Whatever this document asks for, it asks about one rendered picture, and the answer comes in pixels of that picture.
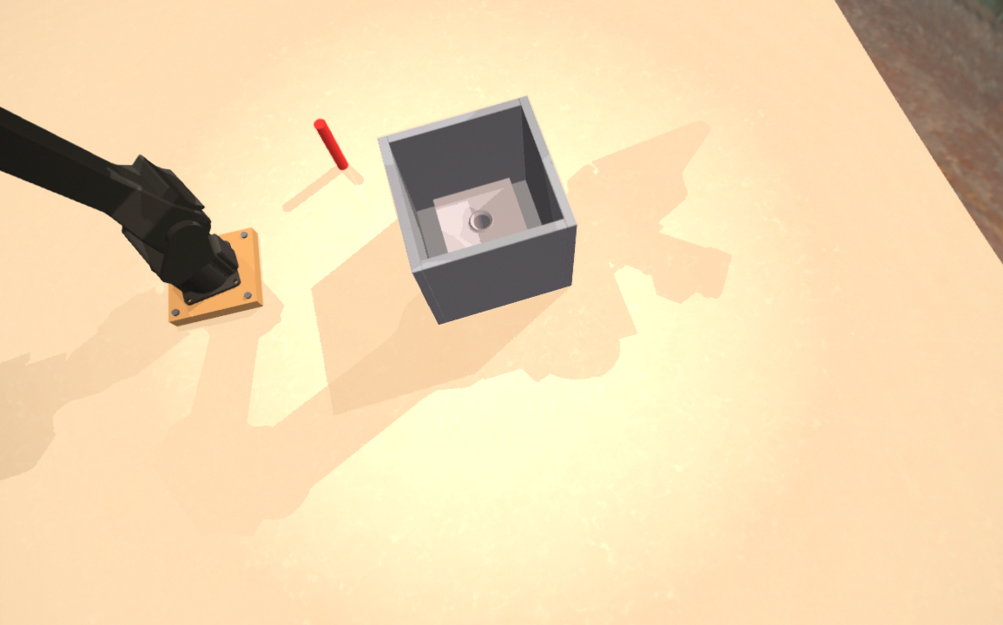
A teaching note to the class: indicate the pale pink square plate with hole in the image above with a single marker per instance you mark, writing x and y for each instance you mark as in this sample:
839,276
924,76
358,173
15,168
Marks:
478,215

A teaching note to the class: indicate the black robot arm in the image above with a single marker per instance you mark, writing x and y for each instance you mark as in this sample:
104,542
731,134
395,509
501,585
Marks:
160,217

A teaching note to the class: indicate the red peg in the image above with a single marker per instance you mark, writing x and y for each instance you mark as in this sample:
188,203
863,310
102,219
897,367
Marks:
331,144

